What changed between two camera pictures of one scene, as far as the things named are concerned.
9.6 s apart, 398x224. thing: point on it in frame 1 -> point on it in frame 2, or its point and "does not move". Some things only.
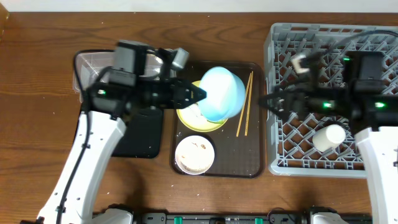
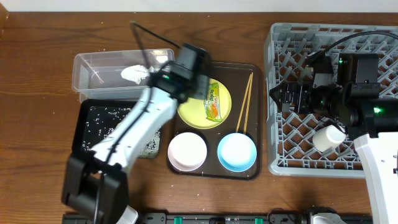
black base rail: x=163 y=218 does not move
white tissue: x=192 y=115 -> x=137 y=73
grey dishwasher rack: x=324 y=145 does not move
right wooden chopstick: x=249 y=102 does not move
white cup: x=328 y=137 does not move
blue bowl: x=225 y=91 -> x=237 y=152
